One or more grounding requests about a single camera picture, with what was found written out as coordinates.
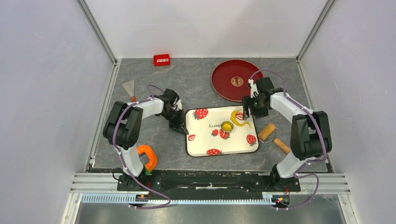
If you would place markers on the yellow dough scrap strip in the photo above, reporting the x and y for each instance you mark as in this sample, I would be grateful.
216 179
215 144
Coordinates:
237 118

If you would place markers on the red toy brick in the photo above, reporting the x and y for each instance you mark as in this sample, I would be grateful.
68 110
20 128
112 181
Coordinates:
161 60

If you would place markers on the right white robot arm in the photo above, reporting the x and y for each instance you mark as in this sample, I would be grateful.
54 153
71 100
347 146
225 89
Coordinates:
310 138

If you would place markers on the orange horseshoe magnet toy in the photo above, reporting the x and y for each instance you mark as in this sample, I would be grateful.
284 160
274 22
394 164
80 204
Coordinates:
152 158

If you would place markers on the orange handled metal scraper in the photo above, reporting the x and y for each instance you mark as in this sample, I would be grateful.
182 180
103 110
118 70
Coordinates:
129 88

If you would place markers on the white strawberry tray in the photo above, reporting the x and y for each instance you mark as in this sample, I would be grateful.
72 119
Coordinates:
212 133

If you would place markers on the red round plate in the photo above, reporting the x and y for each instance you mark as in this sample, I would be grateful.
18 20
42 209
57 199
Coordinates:
230 79

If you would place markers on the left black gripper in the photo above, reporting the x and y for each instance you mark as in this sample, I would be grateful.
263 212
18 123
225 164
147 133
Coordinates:
180 125

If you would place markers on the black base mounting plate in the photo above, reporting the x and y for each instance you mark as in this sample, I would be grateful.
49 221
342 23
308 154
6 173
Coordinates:
202 185

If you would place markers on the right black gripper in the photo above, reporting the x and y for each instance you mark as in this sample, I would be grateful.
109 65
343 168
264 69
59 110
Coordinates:
258 114

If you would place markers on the aluminium frame rail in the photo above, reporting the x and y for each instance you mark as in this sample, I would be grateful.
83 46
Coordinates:
102 188

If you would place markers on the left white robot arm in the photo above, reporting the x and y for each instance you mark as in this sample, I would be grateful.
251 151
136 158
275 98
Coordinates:
123 125

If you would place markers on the wooden dough roller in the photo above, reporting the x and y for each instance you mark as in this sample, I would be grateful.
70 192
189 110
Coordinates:
269 134

